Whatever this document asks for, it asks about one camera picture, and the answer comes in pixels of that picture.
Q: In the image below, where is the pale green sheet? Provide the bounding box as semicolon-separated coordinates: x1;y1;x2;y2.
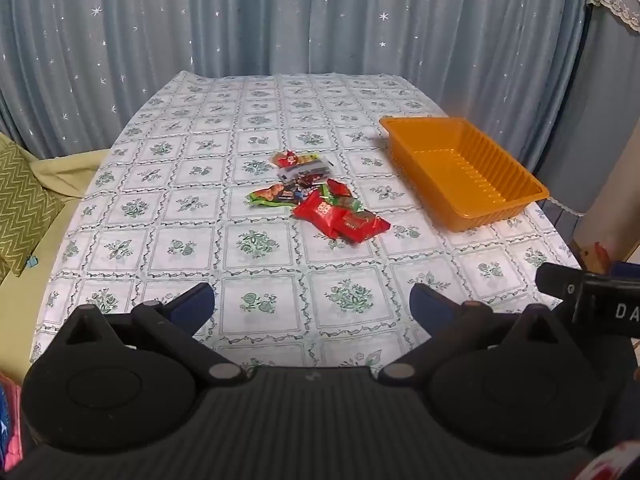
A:
0;147;113;376

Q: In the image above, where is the green orange snack packet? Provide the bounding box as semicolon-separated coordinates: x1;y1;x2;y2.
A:
248;184;291;206

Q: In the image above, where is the pink blue patterned cloth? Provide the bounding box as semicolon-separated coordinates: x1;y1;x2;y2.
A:
0;360;24;468

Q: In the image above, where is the black snack packet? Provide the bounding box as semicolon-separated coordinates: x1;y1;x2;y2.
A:
280;182;314;204

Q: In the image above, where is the red rectangular snack packet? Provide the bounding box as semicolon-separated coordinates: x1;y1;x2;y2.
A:
334;210;390;245

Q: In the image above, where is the large red snack packet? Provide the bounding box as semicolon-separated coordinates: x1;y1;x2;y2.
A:
291;189;346;241

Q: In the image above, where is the green zigzag cushion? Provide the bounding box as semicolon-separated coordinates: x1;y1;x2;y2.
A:
0;132;66;277

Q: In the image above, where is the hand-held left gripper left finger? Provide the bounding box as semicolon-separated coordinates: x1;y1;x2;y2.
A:
54;282;251;386

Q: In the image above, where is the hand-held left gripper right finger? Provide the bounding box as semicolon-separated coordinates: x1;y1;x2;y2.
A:
377;283;584;386

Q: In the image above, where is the blue lace-trimmed cover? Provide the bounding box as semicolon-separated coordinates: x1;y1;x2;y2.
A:
525;0;640;218

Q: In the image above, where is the wooden box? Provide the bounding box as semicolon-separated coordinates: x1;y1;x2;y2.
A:
575;241;613;276

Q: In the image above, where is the blue star-print curtain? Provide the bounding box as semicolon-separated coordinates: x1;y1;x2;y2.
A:
0;0;598;176

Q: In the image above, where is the floral checked tablecloth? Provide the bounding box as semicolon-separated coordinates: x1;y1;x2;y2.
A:
29;71;583;372

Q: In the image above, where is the orange plastic tray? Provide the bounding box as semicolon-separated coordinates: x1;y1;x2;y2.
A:
378;116;551;234

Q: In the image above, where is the red white printed clothing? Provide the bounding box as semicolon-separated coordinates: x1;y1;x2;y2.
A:
575;440;640;480

